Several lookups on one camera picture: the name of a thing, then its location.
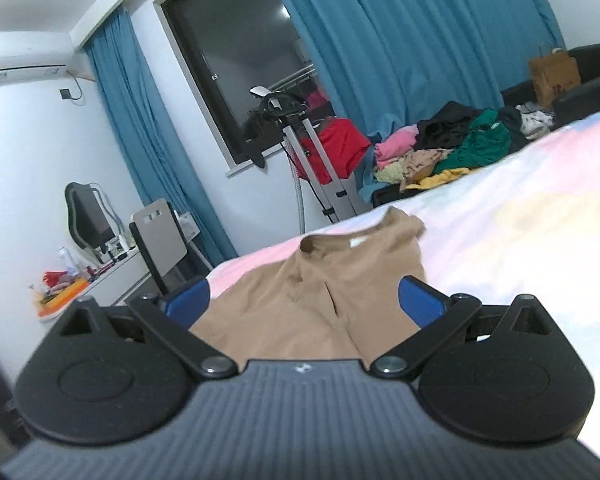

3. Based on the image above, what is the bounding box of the brown paper bag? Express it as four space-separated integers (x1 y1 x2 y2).
528 43 582 110

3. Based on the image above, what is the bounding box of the garment steamer stand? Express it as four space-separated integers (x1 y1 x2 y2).
244 86 362 235

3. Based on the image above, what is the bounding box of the white air conditioner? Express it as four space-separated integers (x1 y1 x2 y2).
0 31 75 89

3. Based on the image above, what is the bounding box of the tan t-shirt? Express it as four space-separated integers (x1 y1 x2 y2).
188 206 427 365

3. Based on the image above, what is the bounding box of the desk clutter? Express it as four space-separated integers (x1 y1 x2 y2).
28 238 137 318

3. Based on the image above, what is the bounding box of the narrow blue curtain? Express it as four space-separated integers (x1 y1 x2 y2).
83 9 239 271

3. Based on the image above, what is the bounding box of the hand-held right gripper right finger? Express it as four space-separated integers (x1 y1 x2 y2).
369 275 556 380

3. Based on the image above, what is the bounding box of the grey folding chair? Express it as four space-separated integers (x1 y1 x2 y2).
129 198 212 297

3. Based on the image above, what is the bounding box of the dark window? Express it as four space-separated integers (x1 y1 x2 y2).
153 0 337 177

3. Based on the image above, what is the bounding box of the black sofa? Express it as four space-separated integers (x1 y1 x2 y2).
500 43 600 126

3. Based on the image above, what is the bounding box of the black office chair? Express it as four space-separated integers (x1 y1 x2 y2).
64 181 122 264

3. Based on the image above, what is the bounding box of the white desk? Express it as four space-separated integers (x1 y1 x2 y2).
36 245 157 326

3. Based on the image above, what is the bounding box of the red garment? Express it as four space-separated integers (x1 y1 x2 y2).
290 116 373 186

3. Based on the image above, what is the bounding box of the pile of mixed clothes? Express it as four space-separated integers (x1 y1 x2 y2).
356 100 556 207

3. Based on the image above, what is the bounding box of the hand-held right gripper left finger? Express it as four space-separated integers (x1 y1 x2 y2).
54 276 239 380

